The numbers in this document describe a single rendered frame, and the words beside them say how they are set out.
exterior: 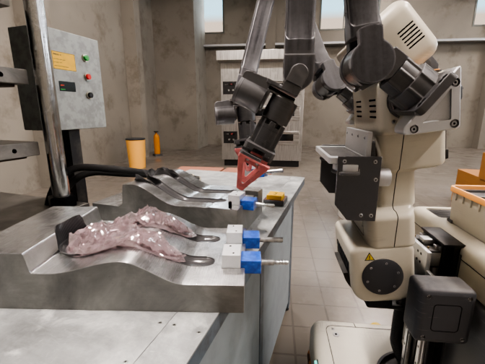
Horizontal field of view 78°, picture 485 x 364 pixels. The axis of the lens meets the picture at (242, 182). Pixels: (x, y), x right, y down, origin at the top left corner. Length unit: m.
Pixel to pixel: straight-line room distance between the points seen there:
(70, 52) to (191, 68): 7.91
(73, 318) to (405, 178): 0.79
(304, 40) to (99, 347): 0.62
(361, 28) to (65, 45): 1.22
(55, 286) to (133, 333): 0.17
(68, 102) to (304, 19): 1.12
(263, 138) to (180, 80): 8.85
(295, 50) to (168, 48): 9.08
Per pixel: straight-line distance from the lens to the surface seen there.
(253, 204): 0.83
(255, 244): 0.69
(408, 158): 0.85
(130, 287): 0.59
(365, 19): 0.65
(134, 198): 0.96
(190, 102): 9.31
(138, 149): 6.36
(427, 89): 0.65
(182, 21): 9.67
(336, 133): 10.57
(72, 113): 1.52
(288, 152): 6.30
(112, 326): 0.59
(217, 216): 0.83
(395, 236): 0.86
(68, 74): 1.53
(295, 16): 0.64
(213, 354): 0.77
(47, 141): 1.30
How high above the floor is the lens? 1.15
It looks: 13 degrees down
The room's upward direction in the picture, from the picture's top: straight up
